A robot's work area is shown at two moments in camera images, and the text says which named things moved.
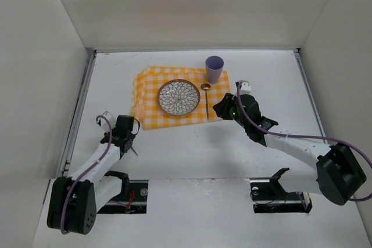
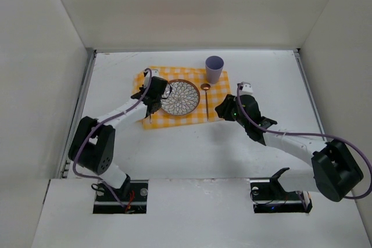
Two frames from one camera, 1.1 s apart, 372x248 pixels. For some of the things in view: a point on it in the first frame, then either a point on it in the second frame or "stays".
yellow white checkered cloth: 147,82 stays
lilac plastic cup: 214,65 stays
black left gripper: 125,144 to 153,104
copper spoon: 206,86 stays
